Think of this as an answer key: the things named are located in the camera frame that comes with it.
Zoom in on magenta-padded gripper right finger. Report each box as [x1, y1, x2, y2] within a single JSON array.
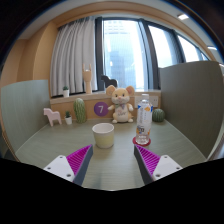
[[133, 144, 184, 186]]

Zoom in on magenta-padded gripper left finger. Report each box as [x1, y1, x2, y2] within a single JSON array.
[[43, 144, 95, 187]]

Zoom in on clear plastic water bottle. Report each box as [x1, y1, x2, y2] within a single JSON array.
[[135, 93, 154, 146]]

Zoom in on small plant in white pot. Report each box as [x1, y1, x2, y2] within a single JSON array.
[[64, 110, 73, 126], [62, 85, 71, 98]]

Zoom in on pink horse figure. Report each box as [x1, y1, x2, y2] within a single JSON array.
[[42, 107, 63, 127]]

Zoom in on round green cactus figure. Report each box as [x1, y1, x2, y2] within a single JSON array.
[[151, 108, 166, 123]]

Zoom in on pale yellow cup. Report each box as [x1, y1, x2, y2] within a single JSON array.
[[91, 122, 115, 149]]

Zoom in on tall green cactus figure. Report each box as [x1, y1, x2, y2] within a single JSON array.
[[72, 97, 88, 124]]

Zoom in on pale green desk divider panel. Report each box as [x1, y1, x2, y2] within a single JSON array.
[[0, 79, 52, 153]]

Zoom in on grey desk divider panel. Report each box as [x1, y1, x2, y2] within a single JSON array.
[[159, 60, 224, 158]]

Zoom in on round purple number sign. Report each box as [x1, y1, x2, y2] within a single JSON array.
[[93, 101, 110, 118]]

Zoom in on beige mouse plush toy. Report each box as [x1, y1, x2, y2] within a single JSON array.
[[105, 84, 136, 124]]

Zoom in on wooden hand figure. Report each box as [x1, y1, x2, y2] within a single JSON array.
[[82, 63, 93, 95]]

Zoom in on black horse figure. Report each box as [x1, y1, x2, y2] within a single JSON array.
[[100, 74, 119, 89]]

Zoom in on white pleated curtain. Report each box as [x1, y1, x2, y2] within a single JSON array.
[[49, 16, 98, 98]]

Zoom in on ceiling light strips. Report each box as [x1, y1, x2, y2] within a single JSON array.
[[177, 13, 218, 51]]

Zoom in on white wall socket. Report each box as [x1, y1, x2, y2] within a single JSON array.
[[134, 96, 143, 108], [148, 95, 160, 108]]

